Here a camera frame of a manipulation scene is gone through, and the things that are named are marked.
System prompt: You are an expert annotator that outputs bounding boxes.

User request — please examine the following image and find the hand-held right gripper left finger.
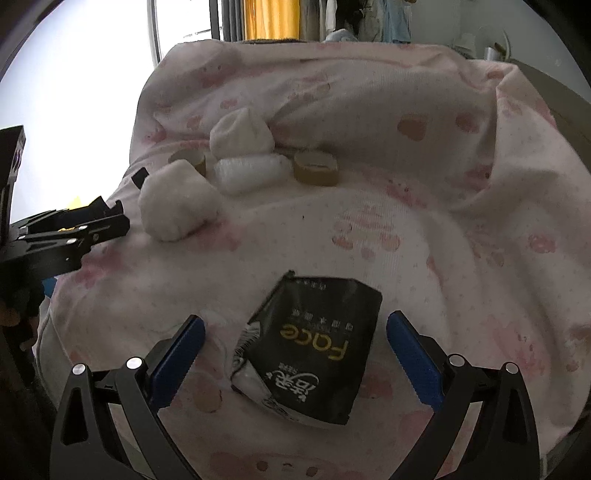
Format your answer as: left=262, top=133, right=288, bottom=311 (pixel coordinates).
left=48, top=315, right=206, bottom=480

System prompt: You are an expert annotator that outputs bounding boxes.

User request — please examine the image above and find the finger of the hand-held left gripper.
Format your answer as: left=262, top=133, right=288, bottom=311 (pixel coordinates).
left=18, top=213, right=131, bottom=274
left=9, top=196, right=125, bottom=234

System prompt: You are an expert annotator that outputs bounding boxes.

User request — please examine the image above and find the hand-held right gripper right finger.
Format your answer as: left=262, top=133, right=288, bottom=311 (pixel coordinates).
left=387, top=310, right=541, bottom=480

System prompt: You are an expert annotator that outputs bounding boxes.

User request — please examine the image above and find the black tissue packet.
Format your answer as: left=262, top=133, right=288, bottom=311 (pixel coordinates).
left=231, top=271, right=383, bottom=426

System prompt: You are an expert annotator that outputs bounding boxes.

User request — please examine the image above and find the white sock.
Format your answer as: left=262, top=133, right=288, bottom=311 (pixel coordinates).
left=209, top=107, right=275, bottom=158

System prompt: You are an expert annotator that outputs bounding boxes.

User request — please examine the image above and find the white fluffy sock ball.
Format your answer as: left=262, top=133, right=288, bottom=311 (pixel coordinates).
left=139, top=159, right=221, bottom=241

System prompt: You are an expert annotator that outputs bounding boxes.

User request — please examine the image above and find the brown cardboard tape core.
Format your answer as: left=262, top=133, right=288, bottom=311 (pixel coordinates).
left=293, top=151, right=339, bottom=186
left=168, top=150, right=208, bottom=177

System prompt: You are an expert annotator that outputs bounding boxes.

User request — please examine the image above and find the pink printed blanket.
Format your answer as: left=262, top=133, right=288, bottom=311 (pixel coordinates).
left=37, top=39, right=591, bottom=480

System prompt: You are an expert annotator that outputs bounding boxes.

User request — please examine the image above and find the grey curtain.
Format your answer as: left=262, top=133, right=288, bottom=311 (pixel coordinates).
left=221, top=0, right=245, bottom=42

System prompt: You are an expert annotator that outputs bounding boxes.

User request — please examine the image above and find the yellow curtain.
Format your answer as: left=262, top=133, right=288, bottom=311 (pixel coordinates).
left=242, top=0, right=301, bottom=41

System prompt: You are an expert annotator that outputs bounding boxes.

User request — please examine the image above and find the black hanging garment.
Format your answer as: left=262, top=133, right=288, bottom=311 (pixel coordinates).
left=335, top=0, right=385, bottom=38

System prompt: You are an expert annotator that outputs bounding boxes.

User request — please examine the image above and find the light blue hanging garment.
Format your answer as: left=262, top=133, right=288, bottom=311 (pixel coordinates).
left=385, top=0, right=413, bottom=44

